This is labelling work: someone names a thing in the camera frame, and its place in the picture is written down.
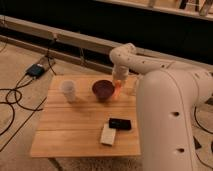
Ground black floor cables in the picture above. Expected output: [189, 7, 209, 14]
[0, 39, 58, 153]

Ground clear glass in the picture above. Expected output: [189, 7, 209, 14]
[131, 78, 138, 96]

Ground white rectangular block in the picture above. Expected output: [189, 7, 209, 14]
[100, 124, 116, 146]

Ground wooden table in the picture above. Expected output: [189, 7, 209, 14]
[30, 75, 140, 158]

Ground dark maroon ceramic bowl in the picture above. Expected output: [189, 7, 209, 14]
[92, 80, 115, 101]

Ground black rectangular box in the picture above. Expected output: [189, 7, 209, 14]
[109, 118, 131, 130]

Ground orange pepper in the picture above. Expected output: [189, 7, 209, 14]
[114, 80, 122, 99]

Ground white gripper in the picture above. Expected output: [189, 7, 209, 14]
[112, 65, 129, 90]

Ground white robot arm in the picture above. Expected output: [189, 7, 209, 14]
[109, 43, 213, 171]

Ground black power adapter box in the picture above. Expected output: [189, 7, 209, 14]
[26, 64, 45, 78]

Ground black power brick right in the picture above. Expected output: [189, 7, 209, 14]
[193, 137, 202, 150]

